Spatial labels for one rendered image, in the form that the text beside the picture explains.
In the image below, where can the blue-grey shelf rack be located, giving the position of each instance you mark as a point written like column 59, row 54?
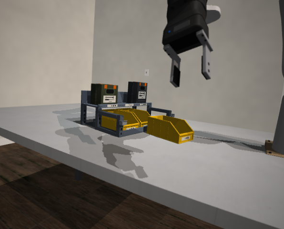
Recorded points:
column 121, row 102

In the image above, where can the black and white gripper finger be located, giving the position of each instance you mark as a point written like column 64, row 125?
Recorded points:
column 206, row 57
column 175, row 68

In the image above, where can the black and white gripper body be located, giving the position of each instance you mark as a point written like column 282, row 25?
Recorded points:
column 184, row 19

